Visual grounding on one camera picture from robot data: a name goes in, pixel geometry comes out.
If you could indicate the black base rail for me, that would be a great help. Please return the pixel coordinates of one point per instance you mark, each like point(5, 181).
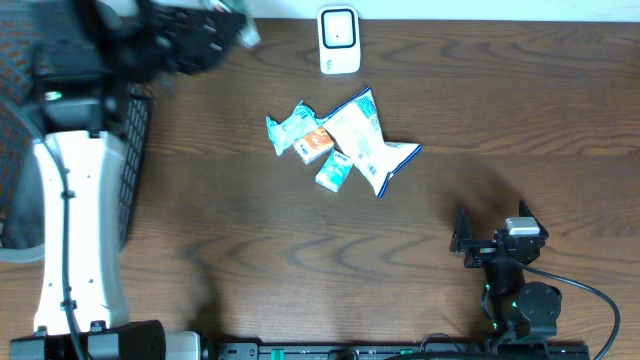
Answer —
point(431, 350)

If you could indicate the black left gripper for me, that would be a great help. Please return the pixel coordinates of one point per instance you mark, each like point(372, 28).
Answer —
point(197, 28)

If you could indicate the teal wet wipes pack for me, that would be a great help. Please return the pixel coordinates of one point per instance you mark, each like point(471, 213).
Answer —
point(300, 123)

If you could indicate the white blue snack bag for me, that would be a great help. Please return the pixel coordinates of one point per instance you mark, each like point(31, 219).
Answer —
point(355, 126)

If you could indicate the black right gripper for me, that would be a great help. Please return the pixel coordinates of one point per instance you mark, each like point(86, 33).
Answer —
point(462, 241)

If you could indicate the grey plastic mesh basket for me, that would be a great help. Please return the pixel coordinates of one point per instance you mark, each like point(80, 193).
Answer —
point(22, 213)

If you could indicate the teal Kleenex tissue pack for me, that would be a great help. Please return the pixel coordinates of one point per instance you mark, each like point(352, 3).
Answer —
point(334, 172)

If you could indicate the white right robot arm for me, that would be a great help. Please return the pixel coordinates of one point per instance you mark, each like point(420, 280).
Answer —
point(521, 311)

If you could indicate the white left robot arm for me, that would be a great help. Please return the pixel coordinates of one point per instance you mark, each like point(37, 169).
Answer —
point(89, 63)

